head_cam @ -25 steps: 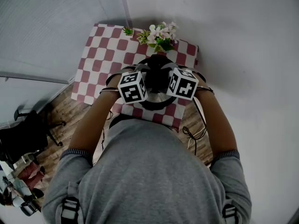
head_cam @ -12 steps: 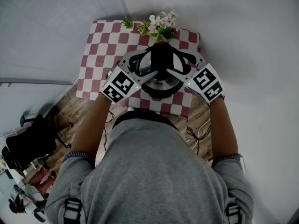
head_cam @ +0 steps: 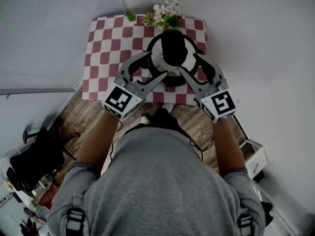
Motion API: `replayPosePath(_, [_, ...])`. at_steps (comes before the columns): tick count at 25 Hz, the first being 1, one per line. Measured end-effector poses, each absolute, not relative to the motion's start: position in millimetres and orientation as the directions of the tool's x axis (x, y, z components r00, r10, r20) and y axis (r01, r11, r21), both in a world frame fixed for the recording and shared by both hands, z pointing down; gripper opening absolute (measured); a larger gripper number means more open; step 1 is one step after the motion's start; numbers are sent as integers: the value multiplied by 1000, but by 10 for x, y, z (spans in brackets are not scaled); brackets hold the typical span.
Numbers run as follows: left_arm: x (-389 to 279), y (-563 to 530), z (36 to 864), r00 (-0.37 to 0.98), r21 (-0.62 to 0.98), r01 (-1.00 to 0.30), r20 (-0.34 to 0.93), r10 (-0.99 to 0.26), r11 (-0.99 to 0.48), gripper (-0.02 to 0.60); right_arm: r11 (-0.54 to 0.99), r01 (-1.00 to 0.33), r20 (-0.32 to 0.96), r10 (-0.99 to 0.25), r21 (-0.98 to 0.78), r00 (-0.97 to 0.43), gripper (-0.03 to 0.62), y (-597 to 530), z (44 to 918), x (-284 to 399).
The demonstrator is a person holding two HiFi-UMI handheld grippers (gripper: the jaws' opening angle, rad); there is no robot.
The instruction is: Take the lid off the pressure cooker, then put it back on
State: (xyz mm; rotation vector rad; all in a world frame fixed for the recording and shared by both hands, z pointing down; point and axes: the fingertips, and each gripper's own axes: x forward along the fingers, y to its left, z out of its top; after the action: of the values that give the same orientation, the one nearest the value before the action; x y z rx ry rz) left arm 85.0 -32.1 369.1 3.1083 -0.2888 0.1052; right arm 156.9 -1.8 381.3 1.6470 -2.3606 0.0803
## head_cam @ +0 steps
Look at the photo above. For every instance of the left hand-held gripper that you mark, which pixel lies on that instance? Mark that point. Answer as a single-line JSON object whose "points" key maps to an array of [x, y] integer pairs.
{"points": [[120, 99]]}

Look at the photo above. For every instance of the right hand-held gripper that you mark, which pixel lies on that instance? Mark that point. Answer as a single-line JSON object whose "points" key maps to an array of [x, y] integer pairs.
{"points": [[220, 106]]}

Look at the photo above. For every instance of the black and silver cooker lid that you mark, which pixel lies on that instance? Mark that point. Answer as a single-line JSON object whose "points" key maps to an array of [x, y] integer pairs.
{"points": [[174, 45]]}

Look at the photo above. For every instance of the person's left forearm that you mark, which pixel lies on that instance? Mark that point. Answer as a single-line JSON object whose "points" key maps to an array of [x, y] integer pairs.
{"points": [[98, 141]]}

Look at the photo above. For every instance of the person's right forearm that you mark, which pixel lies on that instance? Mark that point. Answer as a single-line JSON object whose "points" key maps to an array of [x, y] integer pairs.
{"points": [[227, 146]]}

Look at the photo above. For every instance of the red white checkered tablecloth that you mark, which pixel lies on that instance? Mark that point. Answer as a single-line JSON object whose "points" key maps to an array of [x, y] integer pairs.
{"points": [[108, 45]]}

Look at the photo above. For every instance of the white shoe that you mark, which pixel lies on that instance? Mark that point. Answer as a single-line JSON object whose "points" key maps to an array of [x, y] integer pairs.
{"points": [[145, 119], [167, 107]]}

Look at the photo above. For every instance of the black trousers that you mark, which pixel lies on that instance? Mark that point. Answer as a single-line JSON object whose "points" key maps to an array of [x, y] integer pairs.
{"points": [[163, 118]]}

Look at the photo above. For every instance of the variegated leafy plant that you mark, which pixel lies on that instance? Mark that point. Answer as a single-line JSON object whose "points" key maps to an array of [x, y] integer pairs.
{"points": [[148, 19]]}

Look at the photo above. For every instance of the small green plant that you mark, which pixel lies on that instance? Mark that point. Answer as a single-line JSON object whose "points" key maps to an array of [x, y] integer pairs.
{"points": [[131, 17]]}

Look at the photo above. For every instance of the pink white flower bouquet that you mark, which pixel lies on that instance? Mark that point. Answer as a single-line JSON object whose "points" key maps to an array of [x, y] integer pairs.
{"points": [[167, 12]]}

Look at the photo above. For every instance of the white open box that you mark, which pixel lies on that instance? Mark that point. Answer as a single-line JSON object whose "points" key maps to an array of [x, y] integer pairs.
{"points": [[257, 158]]}

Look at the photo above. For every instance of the grey sweatshirt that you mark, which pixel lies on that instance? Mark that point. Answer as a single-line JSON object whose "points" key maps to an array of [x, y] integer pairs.
{"points": [[157, 185]]}

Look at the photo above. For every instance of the black office chair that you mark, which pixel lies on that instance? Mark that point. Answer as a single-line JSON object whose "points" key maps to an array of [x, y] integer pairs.
{"points": [[37, 156]]}

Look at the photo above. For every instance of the red checkered cloth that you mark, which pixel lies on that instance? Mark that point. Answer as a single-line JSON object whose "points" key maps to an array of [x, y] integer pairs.
{"points": [[48, 197]]}

